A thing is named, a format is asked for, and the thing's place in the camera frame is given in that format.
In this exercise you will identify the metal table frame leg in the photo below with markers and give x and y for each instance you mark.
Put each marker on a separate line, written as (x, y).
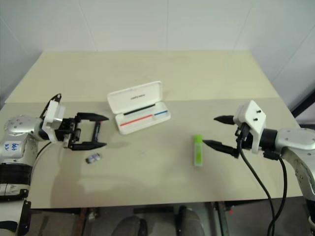
(89, 221)
(221, 218)

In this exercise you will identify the white plastic pencil case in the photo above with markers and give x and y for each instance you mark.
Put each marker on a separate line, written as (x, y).
(137, 98)

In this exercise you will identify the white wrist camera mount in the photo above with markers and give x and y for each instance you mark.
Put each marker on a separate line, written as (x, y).
(53, 113)
(253, 113)

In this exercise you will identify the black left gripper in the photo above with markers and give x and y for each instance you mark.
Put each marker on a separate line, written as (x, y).
(70, 131)

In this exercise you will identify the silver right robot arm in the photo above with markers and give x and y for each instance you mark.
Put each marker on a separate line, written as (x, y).
(292, 140)

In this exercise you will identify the black stand frame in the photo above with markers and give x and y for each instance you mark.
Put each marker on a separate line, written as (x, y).
(304, 104)

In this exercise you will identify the dark grey rounded shape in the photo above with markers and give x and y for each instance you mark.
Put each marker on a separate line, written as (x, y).
(189, 221)
(131, 226)

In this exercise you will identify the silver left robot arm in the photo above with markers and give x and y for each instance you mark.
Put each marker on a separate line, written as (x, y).
(17, 127)

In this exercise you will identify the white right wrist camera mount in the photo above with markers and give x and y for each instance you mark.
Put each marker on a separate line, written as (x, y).
(253, 113)

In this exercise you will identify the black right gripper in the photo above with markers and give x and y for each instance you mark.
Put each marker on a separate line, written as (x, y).
(248, 141)

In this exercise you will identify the green glue stick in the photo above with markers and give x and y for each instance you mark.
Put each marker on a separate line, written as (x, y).
(198, 152)

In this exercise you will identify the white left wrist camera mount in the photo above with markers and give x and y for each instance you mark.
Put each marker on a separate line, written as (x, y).
(53, 113)

